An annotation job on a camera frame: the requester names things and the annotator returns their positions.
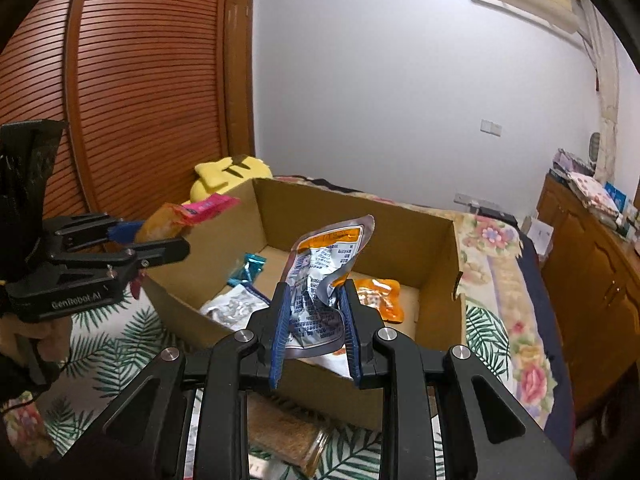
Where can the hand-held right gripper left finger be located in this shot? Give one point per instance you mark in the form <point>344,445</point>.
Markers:
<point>280,330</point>

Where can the person's left hand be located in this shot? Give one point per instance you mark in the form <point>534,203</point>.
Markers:
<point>52,337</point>

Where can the wooden louvered wardrobe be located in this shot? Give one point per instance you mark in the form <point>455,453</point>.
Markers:
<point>150,85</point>

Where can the leaf print tablecloth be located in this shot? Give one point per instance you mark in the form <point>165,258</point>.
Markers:
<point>125,340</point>

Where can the dark blue blanket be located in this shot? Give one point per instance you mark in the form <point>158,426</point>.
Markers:
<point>550,340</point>

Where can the blue candy wrapper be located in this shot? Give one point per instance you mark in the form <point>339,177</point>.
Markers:
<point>247,267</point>

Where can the white paper bag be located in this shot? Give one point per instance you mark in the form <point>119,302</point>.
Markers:
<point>540,235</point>

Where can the cardboard box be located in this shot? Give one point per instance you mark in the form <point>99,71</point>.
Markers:
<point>415,240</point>

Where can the white snack packet blue edge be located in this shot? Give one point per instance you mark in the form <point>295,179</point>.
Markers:
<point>235,307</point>

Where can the yellow plush toy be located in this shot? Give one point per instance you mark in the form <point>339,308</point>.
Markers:
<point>225,172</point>

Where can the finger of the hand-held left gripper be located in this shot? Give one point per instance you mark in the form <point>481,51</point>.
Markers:
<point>85,232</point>
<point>150,254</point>

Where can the wooden cabinet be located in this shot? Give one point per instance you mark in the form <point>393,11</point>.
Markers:
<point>595,300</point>

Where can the brown packet on bed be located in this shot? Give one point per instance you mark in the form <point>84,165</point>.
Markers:
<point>290,435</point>

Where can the silver orange snack packet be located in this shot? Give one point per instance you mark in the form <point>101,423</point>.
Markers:
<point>325,270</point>

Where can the small blue box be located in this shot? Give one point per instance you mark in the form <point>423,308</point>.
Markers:
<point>615,193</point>

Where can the white wall switch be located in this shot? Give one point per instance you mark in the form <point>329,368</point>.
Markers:
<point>491,127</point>

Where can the small white fan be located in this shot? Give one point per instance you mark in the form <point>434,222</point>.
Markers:
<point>594,145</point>

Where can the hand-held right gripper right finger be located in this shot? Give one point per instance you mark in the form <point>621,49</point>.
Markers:
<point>350,330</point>

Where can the brown snack packet pink edge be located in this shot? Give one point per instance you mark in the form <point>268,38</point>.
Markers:
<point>165,222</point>

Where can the cream curtain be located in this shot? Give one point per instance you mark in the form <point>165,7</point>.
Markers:
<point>607,85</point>

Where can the pile of folded cloths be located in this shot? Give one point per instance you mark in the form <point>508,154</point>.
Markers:
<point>585,185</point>

